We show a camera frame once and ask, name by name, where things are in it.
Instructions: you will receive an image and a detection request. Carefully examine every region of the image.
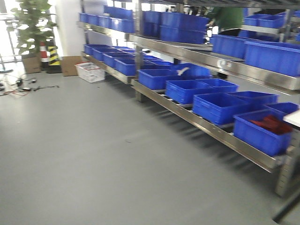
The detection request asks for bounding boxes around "steel shelf rack with bins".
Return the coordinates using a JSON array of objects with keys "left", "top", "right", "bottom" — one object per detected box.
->
[{"left": 76, "top": 0, "right": 300, "bottom": 197}]

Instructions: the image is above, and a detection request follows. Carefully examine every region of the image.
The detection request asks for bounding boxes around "brown cardboard box on floor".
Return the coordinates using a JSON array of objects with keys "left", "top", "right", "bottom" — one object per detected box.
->
[{"left": 61, "top": 56, "right": 84, "bottom": 76}]

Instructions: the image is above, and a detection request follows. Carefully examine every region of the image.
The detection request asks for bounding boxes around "black yellow striped cone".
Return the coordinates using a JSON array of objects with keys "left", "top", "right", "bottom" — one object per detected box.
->
[{"left": 46, "top": 40, "right": 62, "bottom": 74}]

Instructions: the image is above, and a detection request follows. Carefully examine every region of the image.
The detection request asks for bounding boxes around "red white traffic cone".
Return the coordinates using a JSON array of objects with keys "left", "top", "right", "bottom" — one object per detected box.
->
[{"left": 40, "top": 41, "right": 48, "bottom": 70}]

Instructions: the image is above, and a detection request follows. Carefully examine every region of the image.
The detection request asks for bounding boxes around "blue bin with red items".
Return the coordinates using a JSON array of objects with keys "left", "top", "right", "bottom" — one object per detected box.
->
[{"left": 233, "top": 110, "right": 292, "bottom": 156}]

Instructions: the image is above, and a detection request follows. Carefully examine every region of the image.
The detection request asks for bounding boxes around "green potted plant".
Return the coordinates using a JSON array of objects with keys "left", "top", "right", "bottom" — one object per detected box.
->
[{"left": 11, "top": 0, "right": 57, "bottom": 55}]

